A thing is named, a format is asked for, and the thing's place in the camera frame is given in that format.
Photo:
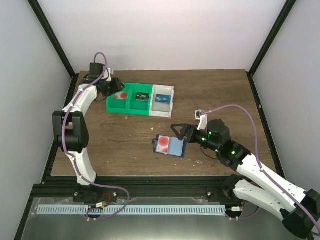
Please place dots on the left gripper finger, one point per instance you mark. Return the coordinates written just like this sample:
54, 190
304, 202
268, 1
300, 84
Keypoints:
113, 90
119, 86

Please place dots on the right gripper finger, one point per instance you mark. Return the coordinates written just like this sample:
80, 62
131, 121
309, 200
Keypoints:
180, 128
182, 136

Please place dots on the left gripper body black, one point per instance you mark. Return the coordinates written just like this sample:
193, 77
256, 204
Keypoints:
114, 85

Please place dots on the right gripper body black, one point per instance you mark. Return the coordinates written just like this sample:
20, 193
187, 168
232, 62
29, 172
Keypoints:
189, 131

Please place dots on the red white card carried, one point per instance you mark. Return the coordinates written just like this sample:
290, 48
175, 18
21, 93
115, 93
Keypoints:
122, 95

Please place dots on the navy blue card holder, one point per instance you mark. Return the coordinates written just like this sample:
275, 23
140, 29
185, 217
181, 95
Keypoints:
177, 148

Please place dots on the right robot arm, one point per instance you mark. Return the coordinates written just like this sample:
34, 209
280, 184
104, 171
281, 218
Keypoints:
298, 209

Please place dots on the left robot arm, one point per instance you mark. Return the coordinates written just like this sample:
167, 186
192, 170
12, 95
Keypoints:
70, 130

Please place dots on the red white card in holder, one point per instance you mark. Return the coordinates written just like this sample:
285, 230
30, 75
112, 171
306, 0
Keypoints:
162, 144

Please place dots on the dark green card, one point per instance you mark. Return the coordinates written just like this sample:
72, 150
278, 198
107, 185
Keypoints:
142, 96

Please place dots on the blue card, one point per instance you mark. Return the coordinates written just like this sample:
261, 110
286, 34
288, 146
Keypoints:
163, 98

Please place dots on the green bin left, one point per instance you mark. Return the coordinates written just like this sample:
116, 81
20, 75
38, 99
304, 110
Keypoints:
118, 106

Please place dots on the green bin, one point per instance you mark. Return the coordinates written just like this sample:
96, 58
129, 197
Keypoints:
118, 106
138, 106

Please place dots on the green bin middle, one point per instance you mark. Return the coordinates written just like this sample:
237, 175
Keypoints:
138, 106

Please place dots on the white bin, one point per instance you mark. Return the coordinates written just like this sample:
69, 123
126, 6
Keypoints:
159, 109

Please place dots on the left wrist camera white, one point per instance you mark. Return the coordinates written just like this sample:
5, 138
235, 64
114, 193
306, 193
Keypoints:
109, 72

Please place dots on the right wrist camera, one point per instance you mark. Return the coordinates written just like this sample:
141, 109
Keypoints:
201, 116

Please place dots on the left black frame post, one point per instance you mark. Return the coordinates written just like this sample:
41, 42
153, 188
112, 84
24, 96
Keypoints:
43, 20

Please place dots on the black frame post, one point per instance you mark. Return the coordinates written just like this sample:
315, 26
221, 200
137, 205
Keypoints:
280, 20
43, 20

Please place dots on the black aluminium frame rail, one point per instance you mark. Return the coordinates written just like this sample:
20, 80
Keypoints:
212, 188

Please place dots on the light blue slotted cable duct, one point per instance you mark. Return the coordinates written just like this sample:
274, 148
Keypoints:
199, 210

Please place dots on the right black frame post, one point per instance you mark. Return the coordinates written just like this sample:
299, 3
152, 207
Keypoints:
280, 20

